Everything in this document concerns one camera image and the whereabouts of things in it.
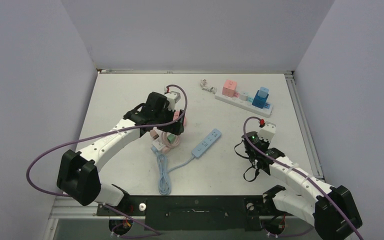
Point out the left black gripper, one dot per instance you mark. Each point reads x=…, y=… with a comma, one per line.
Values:
x=175, y=128

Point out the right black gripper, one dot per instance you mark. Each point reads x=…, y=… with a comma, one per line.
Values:
x=267, y=143

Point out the green plug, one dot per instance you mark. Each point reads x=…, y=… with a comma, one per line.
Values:
x=171, y=138

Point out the white cube adapter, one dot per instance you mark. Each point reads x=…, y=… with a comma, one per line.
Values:
x=157, y=146

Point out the blue power strip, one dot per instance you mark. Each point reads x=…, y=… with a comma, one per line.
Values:
x=206, y=143

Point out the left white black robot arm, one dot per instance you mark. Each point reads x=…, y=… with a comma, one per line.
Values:
x=78, y=174

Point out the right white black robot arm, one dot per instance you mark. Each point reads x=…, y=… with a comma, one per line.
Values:
x=330, y=210

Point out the small white plug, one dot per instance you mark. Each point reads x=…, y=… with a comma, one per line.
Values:
x=243, y=96

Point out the light blue plug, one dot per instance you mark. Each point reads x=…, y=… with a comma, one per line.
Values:
x=263, y=92

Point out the white power strip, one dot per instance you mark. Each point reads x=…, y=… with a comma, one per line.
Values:
x=266, y=111

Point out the dark blue cube adapter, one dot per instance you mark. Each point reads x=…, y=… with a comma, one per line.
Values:
x=259, y=102

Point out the pink cube adapter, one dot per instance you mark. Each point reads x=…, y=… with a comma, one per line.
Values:
x=229, y=88

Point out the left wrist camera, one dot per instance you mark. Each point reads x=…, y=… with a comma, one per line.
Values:
x=172, y=97

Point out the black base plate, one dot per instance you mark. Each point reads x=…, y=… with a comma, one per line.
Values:
x=200, y=212

